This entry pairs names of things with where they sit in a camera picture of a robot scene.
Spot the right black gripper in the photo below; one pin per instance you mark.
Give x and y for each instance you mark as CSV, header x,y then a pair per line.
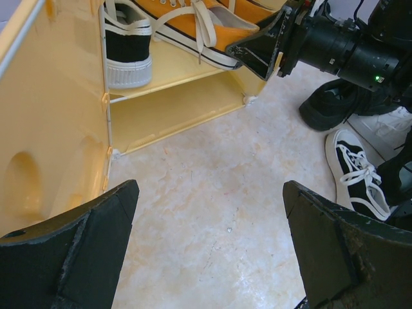
x,y
321,41

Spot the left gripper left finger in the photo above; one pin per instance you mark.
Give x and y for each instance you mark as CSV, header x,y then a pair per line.
x,y
72,260

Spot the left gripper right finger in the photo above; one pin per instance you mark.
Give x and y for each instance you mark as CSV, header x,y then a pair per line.
x,y
346,259

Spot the orange canvas sneaker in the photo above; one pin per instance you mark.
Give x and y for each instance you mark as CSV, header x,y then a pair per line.
x,y
202,28

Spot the black white canvas sneaker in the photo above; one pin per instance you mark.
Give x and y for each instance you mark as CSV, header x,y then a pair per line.
x,y
128,36

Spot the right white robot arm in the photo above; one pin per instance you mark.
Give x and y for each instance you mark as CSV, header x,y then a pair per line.
x,y
375,55

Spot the yellow plastic shoe cabinet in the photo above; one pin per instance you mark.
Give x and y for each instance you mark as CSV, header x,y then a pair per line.
x,y
181,94

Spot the black chunky sneaker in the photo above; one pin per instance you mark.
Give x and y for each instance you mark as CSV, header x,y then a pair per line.
x,y
335,101

